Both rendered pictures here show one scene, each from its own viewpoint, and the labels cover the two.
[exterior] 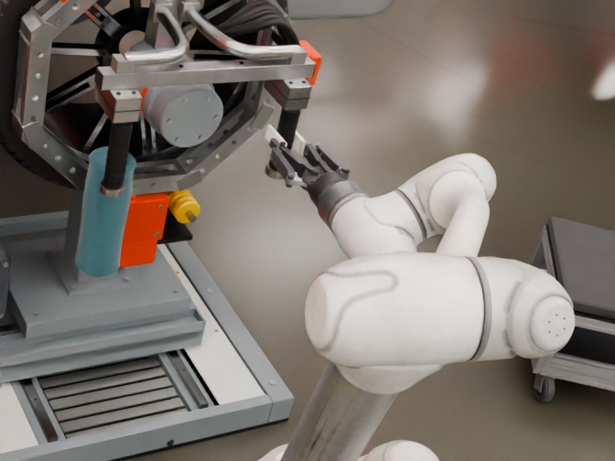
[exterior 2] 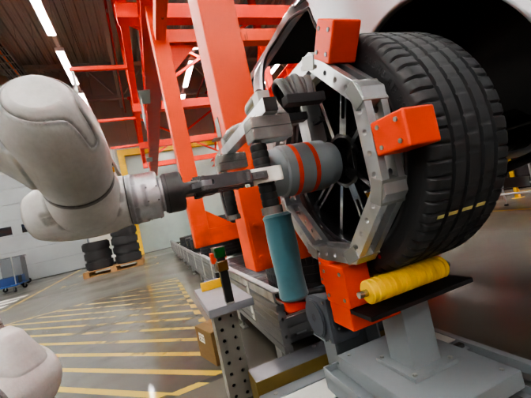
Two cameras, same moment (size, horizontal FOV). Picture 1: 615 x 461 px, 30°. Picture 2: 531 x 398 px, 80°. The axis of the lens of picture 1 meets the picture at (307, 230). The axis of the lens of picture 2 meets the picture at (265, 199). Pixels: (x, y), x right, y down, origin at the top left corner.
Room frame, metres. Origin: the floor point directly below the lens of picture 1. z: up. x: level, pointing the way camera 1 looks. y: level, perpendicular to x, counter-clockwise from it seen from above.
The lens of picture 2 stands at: (2.11, -0.54, 0.76)
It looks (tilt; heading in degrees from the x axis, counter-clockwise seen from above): 2 degrees up; 108
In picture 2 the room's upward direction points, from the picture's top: 12 degrees counter-clockwise
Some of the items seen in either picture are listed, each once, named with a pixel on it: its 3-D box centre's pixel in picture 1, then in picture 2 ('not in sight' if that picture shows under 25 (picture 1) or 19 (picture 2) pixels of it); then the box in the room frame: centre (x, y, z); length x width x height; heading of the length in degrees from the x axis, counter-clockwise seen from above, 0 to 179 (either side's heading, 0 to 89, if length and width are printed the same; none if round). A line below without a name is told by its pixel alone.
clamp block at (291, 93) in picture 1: (287, 86); (267, 129); (1.94, 0.11, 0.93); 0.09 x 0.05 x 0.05; 38
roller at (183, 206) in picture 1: (166, 181); (405, 278); (2.15, 0.33, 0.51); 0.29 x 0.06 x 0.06; 38
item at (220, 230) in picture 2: not in sight; (231, 222); (0.72, 2.49, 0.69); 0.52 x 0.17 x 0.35; 38
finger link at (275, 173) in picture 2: (294, 138); (265, 174); (1.92, 0.07, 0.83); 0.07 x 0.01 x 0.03; 37
